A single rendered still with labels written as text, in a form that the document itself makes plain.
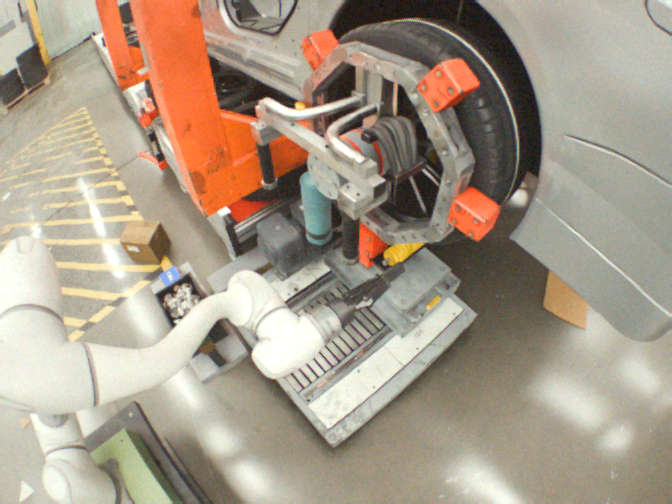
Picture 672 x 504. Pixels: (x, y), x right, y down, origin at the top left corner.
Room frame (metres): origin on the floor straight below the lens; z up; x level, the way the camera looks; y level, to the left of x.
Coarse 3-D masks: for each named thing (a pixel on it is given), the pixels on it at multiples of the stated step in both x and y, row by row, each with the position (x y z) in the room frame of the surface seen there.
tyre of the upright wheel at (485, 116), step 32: (352, 32) 0.91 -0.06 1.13; (384, 32) 0.82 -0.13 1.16; (416, 32) 0.76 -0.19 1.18; (480, 64) 0.72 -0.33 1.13; (480, 96) 0.63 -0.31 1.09; (512, 96) 0.69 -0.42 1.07; (480, 128) 0.59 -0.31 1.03; (512, 128) 0.63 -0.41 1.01; (480, 160) 0.57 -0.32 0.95; (512, 160) 0.61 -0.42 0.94; (480, 192) 0.56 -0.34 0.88; (512, 192) 0.63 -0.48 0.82
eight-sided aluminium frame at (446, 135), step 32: (320, 64) 0.88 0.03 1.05; (352, 64) 0.78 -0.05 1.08; (384, 64) 0.70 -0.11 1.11; (416, 64) 0.69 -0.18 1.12; (320, 96) 0.96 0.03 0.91; (416, 96) 0.64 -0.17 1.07; (320, 128) 0.96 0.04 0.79; (448, 128) 0.62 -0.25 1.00; (448, 160) 0.55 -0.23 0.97; (448, 192) 0.54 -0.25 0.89; (384, 224) 0.72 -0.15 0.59; (416, 224) 0.63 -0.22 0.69; (448, 224) 0.55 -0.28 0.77
